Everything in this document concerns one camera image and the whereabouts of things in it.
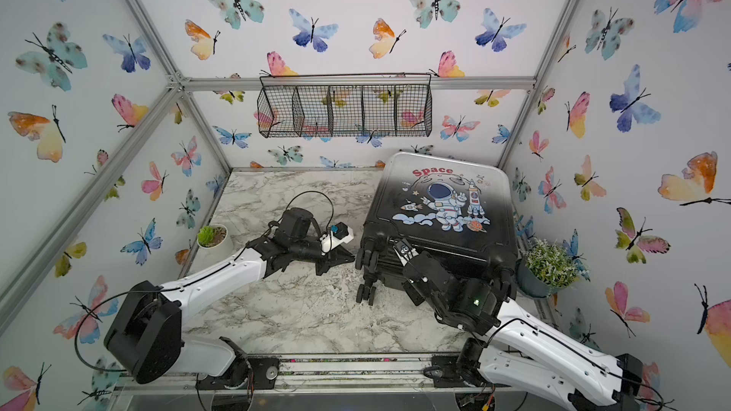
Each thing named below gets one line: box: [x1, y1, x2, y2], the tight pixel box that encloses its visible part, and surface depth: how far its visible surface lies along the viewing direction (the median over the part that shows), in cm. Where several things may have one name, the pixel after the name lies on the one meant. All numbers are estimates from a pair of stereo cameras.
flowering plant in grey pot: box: [515, 237, 581, 298], surface depth 78 cm
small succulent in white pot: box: [196, 223, 229, 249], surface depth 92 cm
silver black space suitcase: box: [355, 153, 519, 306], surface depth 79 cm
